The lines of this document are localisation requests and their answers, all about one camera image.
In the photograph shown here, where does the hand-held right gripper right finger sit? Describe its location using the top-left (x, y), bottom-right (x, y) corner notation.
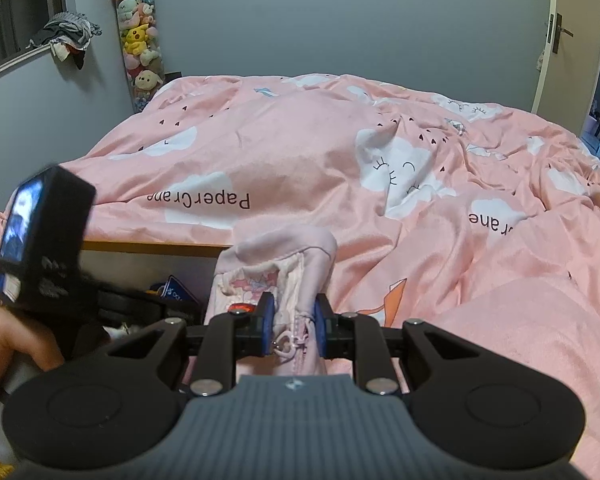
top-left (314, 294), bottom-right (487, 397)

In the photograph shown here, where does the cream door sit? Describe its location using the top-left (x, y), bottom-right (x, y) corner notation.
top-left (531, 0), bottom-right (600, 133)

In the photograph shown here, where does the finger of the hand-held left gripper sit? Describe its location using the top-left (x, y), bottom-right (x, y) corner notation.
top-left (97, 287), bottom-right (203, 326)

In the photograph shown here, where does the blue packet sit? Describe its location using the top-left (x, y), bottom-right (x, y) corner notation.
top-left (161, 275), bottom-right (201, 308)

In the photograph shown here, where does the window frame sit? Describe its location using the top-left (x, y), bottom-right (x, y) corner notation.
top-left (0, 0), bottom-right (68, 86)

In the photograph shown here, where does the pink printed blanket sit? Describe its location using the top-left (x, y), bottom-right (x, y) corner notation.
top-left (0, 74), bottom-right (600, 466)

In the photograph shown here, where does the clear tube of plush toys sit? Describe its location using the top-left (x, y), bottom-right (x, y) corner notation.
top-left (107, 0), bottom-right (166, 113)

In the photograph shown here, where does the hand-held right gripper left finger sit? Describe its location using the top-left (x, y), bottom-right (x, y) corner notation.
top-left (107, 292), bottom-right (277, 397)

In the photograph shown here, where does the person's left hand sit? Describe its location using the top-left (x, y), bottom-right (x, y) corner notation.
top-left (0, 305), bottom-right (65, 413)

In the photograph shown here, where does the pile of clothes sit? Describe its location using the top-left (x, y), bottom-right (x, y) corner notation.
top-left (26, 11), bottom-right (103, 70)

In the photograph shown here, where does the pink zipper pouch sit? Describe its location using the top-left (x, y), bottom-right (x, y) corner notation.
top-left (205, 225), bottom-right (339, 378)

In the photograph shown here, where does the orange cardboard box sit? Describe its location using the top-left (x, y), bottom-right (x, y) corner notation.
top-left (79, 240), bottom-right (233, 333)

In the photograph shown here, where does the metal door handle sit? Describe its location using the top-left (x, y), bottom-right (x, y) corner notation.
top-left (550, 12), bottom-right (575, 55)

